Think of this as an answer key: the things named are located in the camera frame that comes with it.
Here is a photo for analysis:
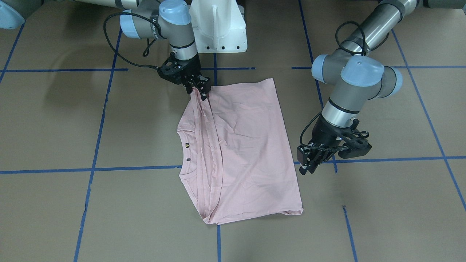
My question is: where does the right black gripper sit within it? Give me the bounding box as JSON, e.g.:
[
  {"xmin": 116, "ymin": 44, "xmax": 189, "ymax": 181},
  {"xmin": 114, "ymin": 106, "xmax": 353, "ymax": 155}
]
[{"xmin": 157, "ymin": 52, "xmax": 212, "ymax": 101}]

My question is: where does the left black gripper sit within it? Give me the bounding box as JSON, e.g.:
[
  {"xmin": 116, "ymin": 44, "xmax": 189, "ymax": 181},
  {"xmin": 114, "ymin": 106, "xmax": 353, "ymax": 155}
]
[{"xmin": 297, "ymin": 114, "xmax": 372, "ymax": 175}]

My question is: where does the pink Snoopy t-shirt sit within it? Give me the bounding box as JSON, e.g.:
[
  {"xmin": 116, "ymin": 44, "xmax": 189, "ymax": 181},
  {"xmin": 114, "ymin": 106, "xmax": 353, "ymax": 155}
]
[{"xmin": 177, "ymin": 78, "xmax": 303, "ymax": 225}]

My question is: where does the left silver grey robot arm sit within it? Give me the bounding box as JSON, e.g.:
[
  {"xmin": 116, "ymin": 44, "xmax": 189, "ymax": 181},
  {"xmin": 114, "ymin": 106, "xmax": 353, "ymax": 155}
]
[{"xmin": 297, "ymin": 0, "xmax": 465, "ymax": 175}]

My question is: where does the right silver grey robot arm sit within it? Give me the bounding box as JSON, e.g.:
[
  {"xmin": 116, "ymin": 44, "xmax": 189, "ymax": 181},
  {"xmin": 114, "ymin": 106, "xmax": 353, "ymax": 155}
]
[{"xmin": 88, "ymin": 0, "xmax": 212, "ymax": 100}]

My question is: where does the blue tape line crosswise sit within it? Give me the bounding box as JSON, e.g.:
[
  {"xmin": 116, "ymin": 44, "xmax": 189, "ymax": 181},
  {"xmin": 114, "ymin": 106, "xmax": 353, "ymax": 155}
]
[{"xmin": 0, "ymin": 155, "xmax": 466, "ymax": 175}]

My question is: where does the blue tape line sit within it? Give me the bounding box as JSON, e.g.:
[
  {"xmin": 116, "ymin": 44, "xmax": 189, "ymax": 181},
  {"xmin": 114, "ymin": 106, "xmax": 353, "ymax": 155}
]
[
  {"xmin": 0, "ymin": 23, "xmax": 25, "ymax": 84},
  {"xmin": 379, "ymin": 0, "xmax": 466, "ymax": 211},
  {"xmin": 298, "ymin": 0, "xmax": 358, "ymax": 262}
]

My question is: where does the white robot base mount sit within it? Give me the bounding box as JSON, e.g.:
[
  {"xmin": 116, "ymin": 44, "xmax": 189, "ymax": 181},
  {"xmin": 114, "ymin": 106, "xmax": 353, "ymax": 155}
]
[{"xmin": 189, "ymin": 0, "xmax": 248, "ymax": 53}]

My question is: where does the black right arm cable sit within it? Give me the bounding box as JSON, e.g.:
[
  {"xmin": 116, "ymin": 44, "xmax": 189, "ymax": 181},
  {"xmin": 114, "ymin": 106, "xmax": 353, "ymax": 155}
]
[{"xmin": 103, "ymin": 12, "xmax": 171, "ymax": 70}]

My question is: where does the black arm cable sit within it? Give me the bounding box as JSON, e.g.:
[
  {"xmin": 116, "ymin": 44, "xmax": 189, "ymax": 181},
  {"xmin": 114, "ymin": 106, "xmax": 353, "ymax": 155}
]
[
  {"xmin": 299, "ymin": 20, "xmax": 387, "ymax": 153},
  {"xmin": 103, "ymin": 12, "xmax": 171, "ymax": 70}
]

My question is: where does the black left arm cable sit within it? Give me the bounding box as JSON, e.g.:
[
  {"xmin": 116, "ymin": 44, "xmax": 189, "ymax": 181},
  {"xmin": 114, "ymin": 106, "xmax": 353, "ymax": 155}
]
[{"xmin": 299, "ymin": 20, "xmax": 387, "ymax": 153}]

